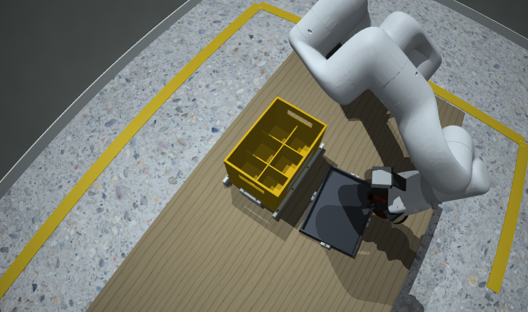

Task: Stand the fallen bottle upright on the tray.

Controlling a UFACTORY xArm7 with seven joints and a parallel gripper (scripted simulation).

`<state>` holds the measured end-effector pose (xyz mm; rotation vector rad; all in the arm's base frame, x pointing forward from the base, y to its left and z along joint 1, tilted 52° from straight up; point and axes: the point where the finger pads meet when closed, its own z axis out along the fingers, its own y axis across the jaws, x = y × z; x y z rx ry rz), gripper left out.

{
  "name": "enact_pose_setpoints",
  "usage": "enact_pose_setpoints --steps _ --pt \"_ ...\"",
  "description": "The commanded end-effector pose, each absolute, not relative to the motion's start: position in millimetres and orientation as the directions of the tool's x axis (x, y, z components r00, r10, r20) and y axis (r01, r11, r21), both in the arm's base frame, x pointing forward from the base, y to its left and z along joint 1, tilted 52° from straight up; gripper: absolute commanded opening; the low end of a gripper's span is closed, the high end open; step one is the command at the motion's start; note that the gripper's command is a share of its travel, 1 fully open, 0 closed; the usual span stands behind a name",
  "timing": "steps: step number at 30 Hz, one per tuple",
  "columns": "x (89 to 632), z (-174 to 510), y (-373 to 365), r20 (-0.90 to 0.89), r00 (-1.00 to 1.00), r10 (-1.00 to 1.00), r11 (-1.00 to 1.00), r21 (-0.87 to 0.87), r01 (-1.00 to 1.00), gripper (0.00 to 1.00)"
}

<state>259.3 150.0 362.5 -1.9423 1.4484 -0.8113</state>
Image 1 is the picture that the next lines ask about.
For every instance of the brown bottle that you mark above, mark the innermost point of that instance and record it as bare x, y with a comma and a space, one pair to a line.
373, 197

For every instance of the yellow divided crate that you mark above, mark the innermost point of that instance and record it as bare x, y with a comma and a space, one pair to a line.
273, 153

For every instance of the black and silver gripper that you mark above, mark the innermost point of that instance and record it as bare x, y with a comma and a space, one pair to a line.
401, 203

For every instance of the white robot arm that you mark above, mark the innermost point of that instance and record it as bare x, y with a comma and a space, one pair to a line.
395, 61

